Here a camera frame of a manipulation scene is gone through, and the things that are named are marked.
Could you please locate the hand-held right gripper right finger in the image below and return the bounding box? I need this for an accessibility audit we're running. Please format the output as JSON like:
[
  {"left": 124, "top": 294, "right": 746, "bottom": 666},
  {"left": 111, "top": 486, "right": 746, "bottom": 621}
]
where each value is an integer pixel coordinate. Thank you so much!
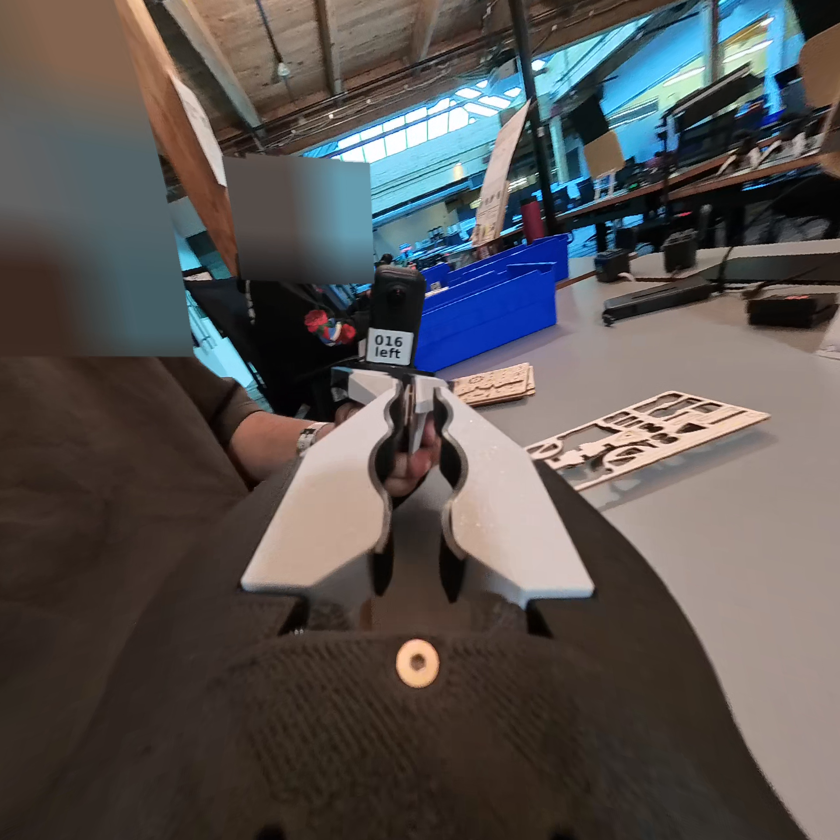
[{"left": 433, "top": 386, "right": 596, "bottom": 608}]

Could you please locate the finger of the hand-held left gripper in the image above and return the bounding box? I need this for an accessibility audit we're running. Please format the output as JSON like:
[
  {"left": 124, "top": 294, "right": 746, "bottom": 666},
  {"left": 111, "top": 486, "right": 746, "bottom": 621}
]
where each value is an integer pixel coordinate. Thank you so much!
[
  {"left": 348, "top": 371, "right": 400, "bottom": 416},
  {"left": 408, "top": 377, "right": 454, "bottom": 455}
]

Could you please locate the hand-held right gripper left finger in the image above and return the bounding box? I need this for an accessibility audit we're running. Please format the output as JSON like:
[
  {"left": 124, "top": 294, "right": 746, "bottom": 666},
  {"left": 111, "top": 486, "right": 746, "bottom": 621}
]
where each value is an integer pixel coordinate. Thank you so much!
[{"left": 241, "top": 387, "right": 403, "bottom": 598}]

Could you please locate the person's left forearm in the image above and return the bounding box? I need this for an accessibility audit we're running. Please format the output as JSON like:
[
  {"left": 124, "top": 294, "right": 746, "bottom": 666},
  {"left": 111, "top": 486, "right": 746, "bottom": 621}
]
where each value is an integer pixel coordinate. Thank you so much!
[{"left": 226, "top": 392, "right": 329, "bottom": 490}]

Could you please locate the grey desk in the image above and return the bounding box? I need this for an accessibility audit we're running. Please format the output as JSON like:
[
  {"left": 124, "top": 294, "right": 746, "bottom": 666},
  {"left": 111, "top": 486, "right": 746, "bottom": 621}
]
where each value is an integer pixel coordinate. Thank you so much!
[{"left": 420, "top": 239, "right": 840, "bottom": 808}]

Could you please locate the person's left hand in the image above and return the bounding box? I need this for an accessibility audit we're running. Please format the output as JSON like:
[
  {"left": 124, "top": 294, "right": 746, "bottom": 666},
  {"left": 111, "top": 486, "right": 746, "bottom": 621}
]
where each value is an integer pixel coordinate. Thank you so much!
[{"left": 333, "top": 402, "right": 442, "bottom": 497}]

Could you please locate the wooden sheet stack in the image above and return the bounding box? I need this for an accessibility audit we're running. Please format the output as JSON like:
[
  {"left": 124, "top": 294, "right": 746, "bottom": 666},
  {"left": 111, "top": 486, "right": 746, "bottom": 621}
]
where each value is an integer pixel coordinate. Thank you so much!
[{"left": 451, "top": 363, "right": 537, "bottom": 409}]

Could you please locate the large blue plastic bin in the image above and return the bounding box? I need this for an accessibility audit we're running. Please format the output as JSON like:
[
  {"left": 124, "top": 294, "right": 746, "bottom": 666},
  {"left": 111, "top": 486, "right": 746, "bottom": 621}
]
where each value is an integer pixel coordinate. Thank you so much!
[
  {"left": 413, "top": 259, "right": 559, "bottom": 371},
  {"left": 420, "top": 233, "right": 571, "bottom": 290}
]

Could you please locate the white printed poster board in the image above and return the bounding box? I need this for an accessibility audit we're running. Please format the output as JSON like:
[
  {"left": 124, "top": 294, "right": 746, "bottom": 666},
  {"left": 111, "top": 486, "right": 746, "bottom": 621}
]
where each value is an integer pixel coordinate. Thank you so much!
[{"left": 471, "top": 98, "right": 532, "bottom": 249}]

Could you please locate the person's olive shirt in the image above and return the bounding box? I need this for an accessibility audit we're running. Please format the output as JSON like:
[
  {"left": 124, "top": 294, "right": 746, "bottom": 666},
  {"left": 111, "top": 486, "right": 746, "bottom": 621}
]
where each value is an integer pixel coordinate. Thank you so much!
[{"left": 0, "top": 354, "right": 277, "bottom": 840}]

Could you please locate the laser-cut wooden sheet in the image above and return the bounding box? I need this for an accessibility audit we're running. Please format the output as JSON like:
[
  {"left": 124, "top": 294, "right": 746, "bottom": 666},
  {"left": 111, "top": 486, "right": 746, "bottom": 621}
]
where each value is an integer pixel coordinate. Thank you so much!
[{"left": 525, "top": 390, "right": 770, "bottom": 493}]

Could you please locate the black metal pole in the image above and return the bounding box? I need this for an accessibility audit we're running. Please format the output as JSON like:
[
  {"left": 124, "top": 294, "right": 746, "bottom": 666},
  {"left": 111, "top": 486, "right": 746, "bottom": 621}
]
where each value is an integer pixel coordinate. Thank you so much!
[{"left": 508, "top": 0, "right": 559, "bottom": 237}]

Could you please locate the tan cardboard panel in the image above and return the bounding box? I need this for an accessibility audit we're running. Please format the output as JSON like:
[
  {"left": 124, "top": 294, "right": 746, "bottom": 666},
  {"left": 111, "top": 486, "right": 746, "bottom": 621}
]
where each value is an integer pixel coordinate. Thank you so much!
[{"left": 583, "top": 130, "right": 626, "bottom": 179}]

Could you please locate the long black device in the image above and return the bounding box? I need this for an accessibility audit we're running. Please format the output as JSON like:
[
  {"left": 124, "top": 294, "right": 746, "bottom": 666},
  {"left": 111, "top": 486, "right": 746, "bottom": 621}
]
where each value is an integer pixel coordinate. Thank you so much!
[{"left": 602, "top": 276, "right": 714, "bottom": 327}]

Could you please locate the white paper notice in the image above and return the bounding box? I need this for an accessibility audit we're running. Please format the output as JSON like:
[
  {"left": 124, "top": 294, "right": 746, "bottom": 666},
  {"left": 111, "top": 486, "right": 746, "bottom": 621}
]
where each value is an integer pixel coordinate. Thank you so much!
[{"left": 169, "top": 72, "right": 227, "bottom": 188}]

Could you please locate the flat black box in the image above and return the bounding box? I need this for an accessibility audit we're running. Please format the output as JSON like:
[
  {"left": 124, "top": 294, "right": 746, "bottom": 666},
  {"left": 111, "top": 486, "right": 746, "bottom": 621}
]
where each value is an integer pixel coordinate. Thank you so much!
[{"left": 746, "top": 292, "right": 840, "bottom": 329}]

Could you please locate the wooden post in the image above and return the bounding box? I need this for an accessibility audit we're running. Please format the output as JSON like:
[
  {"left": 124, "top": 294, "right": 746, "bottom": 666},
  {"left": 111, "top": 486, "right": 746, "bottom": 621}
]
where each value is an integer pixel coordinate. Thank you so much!
[{"left": 115, "top": 0, "right": 240, "bottom": 277}]

